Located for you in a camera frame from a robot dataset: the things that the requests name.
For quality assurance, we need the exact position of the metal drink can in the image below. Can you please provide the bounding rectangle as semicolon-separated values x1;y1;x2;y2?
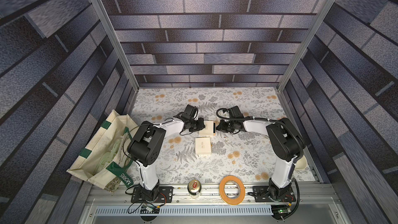
188;179;202;199

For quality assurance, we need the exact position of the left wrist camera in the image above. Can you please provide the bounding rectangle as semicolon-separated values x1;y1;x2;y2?
182;104;199;119

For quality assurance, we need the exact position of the floral table cloth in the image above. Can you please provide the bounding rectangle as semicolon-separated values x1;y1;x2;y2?
124;86;318;185

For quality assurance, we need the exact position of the orange tape roll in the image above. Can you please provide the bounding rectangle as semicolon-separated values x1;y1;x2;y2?
219;175;246;206

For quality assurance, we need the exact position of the cream green tote bag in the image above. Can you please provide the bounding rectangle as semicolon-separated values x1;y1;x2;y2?
67;110;137;193

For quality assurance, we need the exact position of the cream drawer jewelry box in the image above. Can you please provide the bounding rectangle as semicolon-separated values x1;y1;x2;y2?
195;137;211;155

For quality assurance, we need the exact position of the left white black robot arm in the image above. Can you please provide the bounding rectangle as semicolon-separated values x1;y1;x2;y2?
127;114;205;191

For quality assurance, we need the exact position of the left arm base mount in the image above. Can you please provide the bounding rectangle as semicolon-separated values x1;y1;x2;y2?
131;185;174;203

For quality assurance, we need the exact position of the black corrugated cable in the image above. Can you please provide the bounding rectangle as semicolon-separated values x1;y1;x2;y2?
216;107;305;162

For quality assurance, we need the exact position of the aluminium rail frame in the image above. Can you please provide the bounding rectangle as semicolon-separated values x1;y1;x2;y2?
78;182;350;224

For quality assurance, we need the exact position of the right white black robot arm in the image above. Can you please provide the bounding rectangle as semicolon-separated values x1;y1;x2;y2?
216;117;305;199

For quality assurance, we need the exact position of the plain cream ceramic bowl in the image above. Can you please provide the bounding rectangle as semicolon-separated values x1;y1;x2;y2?
295;155;308;171

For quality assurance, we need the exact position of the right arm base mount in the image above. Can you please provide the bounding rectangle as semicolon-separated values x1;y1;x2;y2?
251;184;296;203

